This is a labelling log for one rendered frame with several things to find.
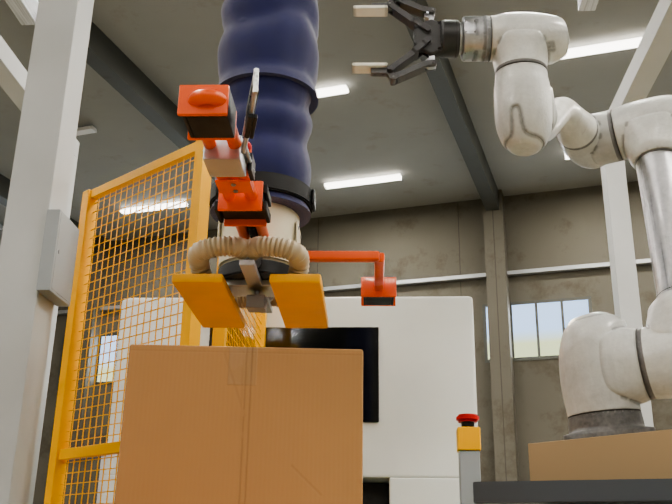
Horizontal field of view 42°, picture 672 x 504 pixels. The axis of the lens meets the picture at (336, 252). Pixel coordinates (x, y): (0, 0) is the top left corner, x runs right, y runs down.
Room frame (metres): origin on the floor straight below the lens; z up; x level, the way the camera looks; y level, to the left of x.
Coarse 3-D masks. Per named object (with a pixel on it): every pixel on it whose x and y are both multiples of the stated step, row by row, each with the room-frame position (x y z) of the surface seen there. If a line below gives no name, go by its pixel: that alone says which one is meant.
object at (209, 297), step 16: (176, 288) 1.64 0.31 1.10; (192, 288) 1.64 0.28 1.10; (208, 288) 1.64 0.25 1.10; (224, 288) 1.64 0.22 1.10; (192, 304) 1.75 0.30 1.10; (208, 304) 1.75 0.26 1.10; (224, 304) 1.75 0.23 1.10; (208, 320) 1.87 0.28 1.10; (224, 320) 1.87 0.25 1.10; (240, 320) 1.87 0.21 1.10
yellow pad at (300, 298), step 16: (272, 288) 1.63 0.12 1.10; (288, 288) 1.63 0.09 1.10; (304, 288) 1.63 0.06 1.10; (320, 288) 1.63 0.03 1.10; (288, 304) 1.74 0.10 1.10; (304, 304) 1.74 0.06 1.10; (320, 304) 1.74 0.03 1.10; (288, 320) 1.86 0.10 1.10; (304, 320) 1.86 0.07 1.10; (320, 320) 1.86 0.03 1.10
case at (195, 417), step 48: (144, 384) 1.46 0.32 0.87; (192, 384) 1.46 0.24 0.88; (240, 384) 1.46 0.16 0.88; (288, 384) 1.46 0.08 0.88; (336, 384) 1.46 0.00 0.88; (144, 432) 1.46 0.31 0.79; (192, 432) 1.46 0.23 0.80; (240, 432) 1.46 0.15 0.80; (288, 432) 1.46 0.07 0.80; (336, 432) 1.47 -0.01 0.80; (144, 480) 1.46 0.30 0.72; (192, 480) 1.46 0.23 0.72; (240, 480) 1.46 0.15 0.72; (288, 480) 1.46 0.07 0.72; (336, 480) 1.46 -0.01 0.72
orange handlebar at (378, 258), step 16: (192, 96) 1.11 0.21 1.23; (208, 96) 1.11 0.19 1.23; (224, 96) 1.12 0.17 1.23; (208, 144) 1.25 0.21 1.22; (240, 144) 1.26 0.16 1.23; (224, 192) 1.43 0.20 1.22; (240, 192) 1.43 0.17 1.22; (256, 192) 1.47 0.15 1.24; (320, 256) 1.79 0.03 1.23; (336, 256) 1.79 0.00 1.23; (352, 256) 1.79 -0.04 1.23; (368, 256) 1.79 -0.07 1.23; (384, 256) 1.80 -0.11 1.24
